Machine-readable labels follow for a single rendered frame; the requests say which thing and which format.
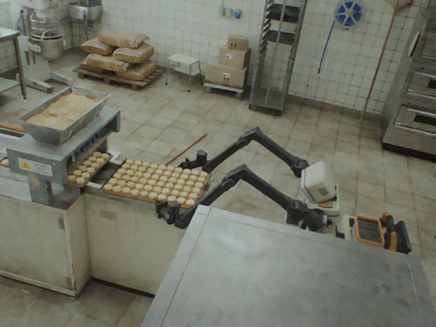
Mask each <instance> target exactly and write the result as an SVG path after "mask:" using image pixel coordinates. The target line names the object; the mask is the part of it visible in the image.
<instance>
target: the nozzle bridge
mask: <svg viewBox="0 0 436 327"><path fill-rule="evenodd" d="M104 127H105V133H104ZM120 130H121V111H120V110H118V109H114V108H109V107H105V106H104V107H103V109H102V111H101V112H100V114H99V115H97V116H96V117H95V118H94V119H93V120H92V121H91V122H90V123H88V124H87V125H85V126H84V127H83V128H82V129H81V130H80V131H78V132H77V133H76V134H74V135H73V136H72V137H71V138H69V139H68V140H67V141H65V142H64V143H63V144H62V145H61V146H56V145H53V144H48V143H45V142H39V141H36V140H34V139H33V138H32V136H31V135H30V134H25V135H24V136H23V137H21V138H19V139H18V140H17V141H15V142H14V143H13V144H11V145H9V146H8V147H7V148H6V153H7V158H8V162H9V166H10V171H11V172H14V173H17V174H21V175H25V176H27V178H28V183H29V190H30V194H31V201H32V202H35V203H38V204H42V205H45V206H51V205H52V204H53V203H54V199H53V194H52V185H51V183H56V184H60V185H64V184H65V183H66V182H67V181H68V177H67V175H68V174H69V173H70V172H71V171H72V170H73V169H74V168H75V167H76V166H77V165H78V164H79V163H80V162H81V161H82V160H83V159H84V158H86V157H87V156H88V155H89V154H90V153H92V152H93V151H94V149H96V150H99V151H105V152H106V151H107V150H108V136H109V135H110V134H112V133H113V132H114V133H119V132H120ZM98 131H100V133H101V134H100V138H98V139H95V142H94V143H93V144H92V143H91V147H89V148H86V151H85V152H83V153H80V156H78V157H75V161H72V158H71V155H72V154H73V153H75V156H77V155H76V151H77V150H78V149H80V151H82V145H83V144H85V146H87V141H88V140H89V139H91V142H92V141H93V138H92V137H93V136H94V134H95V137H97V132H98ZM100 144H101V146H100V147H98V146H99V145H100Z"/></svg>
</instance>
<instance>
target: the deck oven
mask: <svg viewBox="0 0 436 327"><path fill-rule="evenodd" d="M422 26H423V27H422ZM421 28H422V30H421ZM419 29H420V30H419ZM418 31H420V32H419V37H418V39H417V42H416V45H415V46H414V49H413V52H412V54H411V56H410V58H409V57H408V52H409V48H410V46H411V43H412V41H413V39H414V38H415V36H416V34H417V32H418ZM380 117H381V149H382V150H384V151H390V152H393V153H400V154H403V155H409V156H412V157H417V158H419V159H424V160H428V161H433V162H436V0H421V2H420V8H419V10H418V13H417V15H416V19H415V20H414V23H413V26H412V28H411V31H410V34H409V37H408V39H407V42H406V45H405V48H404V50H403V54H402V56H401V58H400V61H399V66H398V68H397V71H396V74H395V77H394V79H393V81H392V85H391V87H390V90H389V93H388V96H387V98H386V101H385V104H384V107H383V109H382V112H381V114H380Z"/></svg>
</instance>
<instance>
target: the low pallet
mask: <svg viewBox="0 0 436 327"><path fill-rule="evenodd" d="M72 71H73V72H77V73H78V78H81V79H84V78H86V77H89V76H94V77H98V78H105V84H108V85H110V84H112V83H113V82H114V81H119V82H124V83H129V84H132V91H138V90H139V89H141V88H142V87H144V86H146V85H147V84H148V83H150V82H151V80H153V79H154V78H156V77H158V76H159V75H160V74H162V73H164V72H165V70H161V69H155V71H154V72H153V73H151V75H150V76H148V77H147V78H145V79H144V80H132V79H128V78H120V77H119V76H117V75H116V74H115V72H113V71H109V72H107V73H99V72H93V71H90V70H87V69H84V68H83V67H81V66H79V67H77V68H75V69H73V70H72Z"/></svg>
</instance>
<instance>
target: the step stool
mask: <svg viewBox="0 0 436 327"><path fill-rule="evenodd" d="M170 60H173V61H177V62H178V67H177V68H174V69H173V70H171V71H169V66H170ZM179 62H180V63H184V64H187V65H190V66H189V67H188V66H185V65H181V66H179ZM197 62H198V64H199V69H194V68H192V67H191V65H192V64H194V63H197ZM172 71H177V72H178V73H179V78H181V74H180V72H181V73H184V74H189V85H190V79H191V78H190V76H193V77H192V78H195V77H196V76H199V75H200V80H201V85H203V82H202V75H201V72H202V71H201V69H200V61H199V59H195V58H192V57H188V56H185V55H182V54H175V55H173V56H171V57H169V58H168V72H167V78H166V85H168V74H169V73H170V72H172ZM196 74H197V75H196ZM195 75H196V76H195ZM188 92H189V90H188Z"/></svg>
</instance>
